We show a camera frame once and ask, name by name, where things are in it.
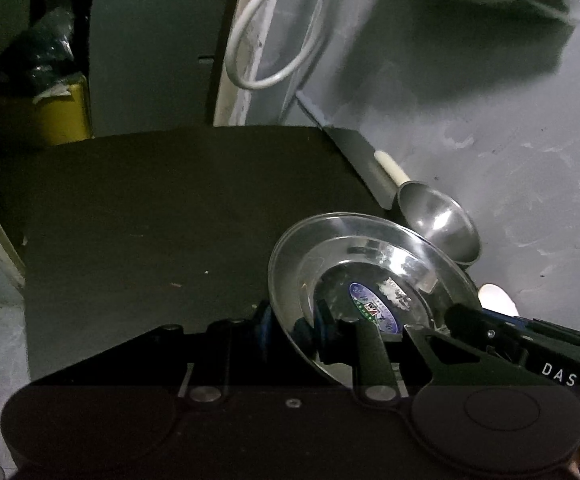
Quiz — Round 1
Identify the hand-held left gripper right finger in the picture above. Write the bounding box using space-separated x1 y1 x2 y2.
294 304 481 407

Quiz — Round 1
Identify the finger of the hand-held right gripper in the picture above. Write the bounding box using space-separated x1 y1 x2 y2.
442 302 502 347

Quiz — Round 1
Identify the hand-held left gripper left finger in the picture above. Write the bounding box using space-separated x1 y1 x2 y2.
35 300 277 407

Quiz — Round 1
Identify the white enamel bowl red rim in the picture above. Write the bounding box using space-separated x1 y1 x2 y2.
477 283 521 318

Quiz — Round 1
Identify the stainless steel plate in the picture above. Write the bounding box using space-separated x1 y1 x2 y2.
267 212 483 383

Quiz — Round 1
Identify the stainless steel bowl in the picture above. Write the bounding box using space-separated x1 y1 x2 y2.
394 180 481 267

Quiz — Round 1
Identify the dark grey cabinet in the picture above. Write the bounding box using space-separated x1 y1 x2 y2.
87 0 236 137

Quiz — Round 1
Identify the yellow bin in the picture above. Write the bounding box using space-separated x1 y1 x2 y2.
0 72 93 147

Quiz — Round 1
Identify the black plastic bag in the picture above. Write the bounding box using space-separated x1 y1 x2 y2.
0 12 78 97

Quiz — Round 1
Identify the beige wall trim strip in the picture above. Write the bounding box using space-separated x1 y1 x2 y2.
212 0 291 128

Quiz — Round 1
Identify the white hose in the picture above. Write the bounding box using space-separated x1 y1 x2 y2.
222 0 332 92

